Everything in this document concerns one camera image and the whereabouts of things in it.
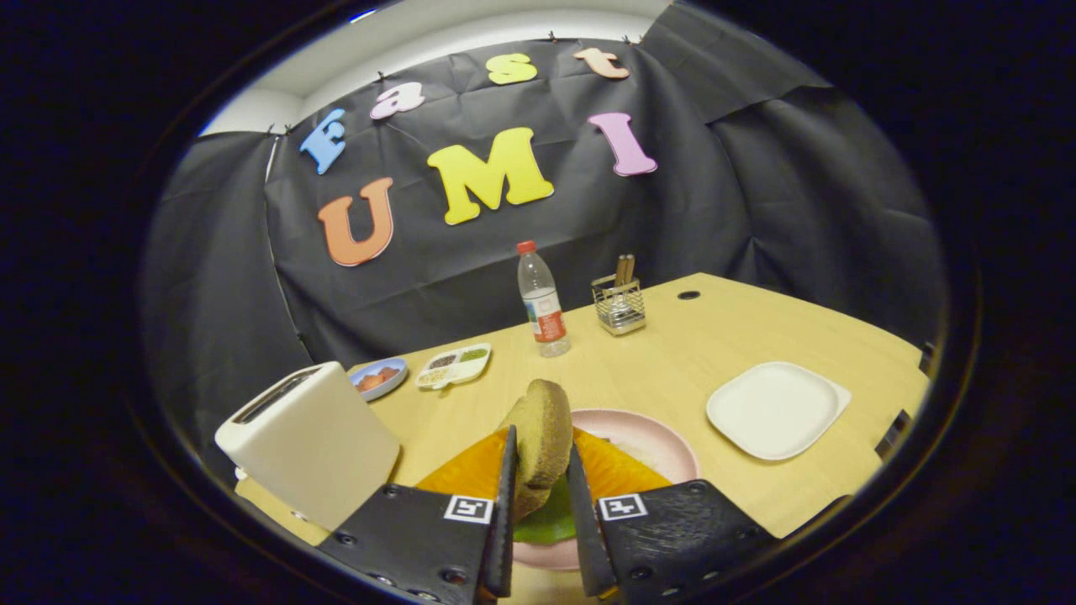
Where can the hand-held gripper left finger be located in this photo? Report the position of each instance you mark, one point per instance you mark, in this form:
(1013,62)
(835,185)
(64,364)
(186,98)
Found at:
(500,521)

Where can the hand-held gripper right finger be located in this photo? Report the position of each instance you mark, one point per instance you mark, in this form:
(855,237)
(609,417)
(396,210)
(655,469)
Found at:
(587,521)

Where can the green lettuce leaf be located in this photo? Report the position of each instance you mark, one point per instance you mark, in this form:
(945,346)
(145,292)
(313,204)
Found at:
(551,521)

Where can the brown toasted bread slice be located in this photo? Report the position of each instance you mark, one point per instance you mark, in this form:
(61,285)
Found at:
(542,437)

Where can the round pink plate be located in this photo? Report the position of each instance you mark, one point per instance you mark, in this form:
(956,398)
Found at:
(656,445)

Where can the white divided condiment tray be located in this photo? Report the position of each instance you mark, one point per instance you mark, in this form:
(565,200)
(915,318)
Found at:
(454,365)

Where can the small blue plate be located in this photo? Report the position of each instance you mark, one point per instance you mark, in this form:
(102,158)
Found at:
(393,382)

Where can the orange food pieces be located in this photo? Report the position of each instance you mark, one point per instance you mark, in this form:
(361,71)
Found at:
(374,378)

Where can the white toaster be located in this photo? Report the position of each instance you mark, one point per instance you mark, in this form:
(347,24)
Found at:
(315,445)

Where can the clear red-capped water bottle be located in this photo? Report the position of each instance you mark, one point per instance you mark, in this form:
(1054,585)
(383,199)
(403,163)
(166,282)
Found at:
(545,307)

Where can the white square plate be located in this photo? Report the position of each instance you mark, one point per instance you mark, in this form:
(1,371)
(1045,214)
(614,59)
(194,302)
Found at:
(777,412)

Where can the black backdrop cloth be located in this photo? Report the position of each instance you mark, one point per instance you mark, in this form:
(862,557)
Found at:
(756,193)

